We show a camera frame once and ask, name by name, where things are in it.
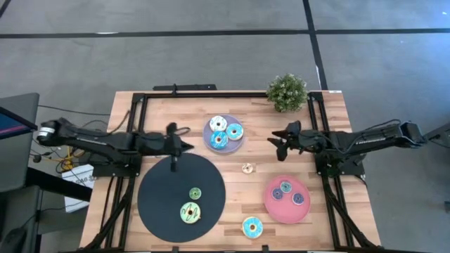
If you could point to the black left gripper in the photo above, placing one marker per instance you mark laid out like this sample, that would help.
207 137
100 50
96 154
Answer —
173 144

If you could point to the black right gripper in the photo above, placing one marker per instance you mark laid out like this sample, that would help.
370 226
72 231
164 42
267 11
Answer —
307 140

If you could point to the large blue iced donut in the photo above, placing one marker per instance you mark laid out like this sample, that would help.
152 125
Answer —
246 228
213 140
239 135

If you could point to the small green donut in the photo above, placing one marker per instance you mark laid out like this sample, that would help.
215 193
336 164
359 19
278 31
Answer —
191 193

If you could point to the white donut blue drizzle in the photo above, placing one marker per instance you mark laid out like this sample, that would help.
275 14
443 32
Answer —
212 123

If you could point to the small tan donut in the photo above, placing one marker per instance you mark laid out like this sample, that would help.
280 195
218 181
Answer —
244 168

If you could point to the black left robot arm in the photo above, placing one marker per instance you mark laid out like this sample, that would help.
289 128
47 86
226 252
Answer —
105 142

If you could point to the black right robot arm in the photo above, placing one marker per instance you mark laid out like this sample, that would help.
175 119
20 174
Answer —
372 138

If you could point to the small green potted plant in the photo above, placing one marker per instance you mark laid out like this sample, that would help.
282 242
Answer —
286 93

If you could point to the purple round plate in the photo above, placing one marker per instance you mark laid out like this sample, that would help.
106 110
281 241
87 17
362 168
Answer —
233 145

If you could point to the black round mat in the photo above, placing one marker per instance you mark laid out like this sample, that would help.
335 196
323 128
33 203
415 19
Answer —
158 204

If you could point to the large green iced donut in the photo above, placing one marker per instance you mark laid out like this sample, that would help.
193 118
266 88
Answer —
183 213

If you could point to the pink round plate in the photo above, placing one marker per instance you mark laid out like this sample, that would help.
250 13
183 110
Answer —
281 211

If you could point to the white printed paper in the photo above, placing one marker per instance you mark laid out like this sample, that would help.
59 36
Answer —
81 177

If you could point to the black desk beam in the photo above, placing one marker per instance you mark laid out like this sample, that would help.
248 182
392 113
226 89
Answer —
52 182

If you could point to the black stand leg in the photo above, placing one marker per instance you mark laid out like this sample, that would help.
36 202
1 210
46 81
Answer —
441 133

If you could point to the monitor screen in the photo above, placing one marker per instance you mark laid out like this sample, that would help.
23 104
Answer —
10 124

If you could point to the dark rounded floor object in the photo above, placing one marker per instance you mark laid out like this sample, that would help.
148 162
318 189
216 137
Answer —
12 242

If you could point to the black aluminium rig frame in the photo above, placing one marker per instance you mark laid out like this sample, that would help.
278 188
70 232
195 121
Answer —
211 95

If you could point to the black mount bar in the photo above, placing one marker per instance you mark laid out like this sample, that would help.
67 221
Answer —
190 87

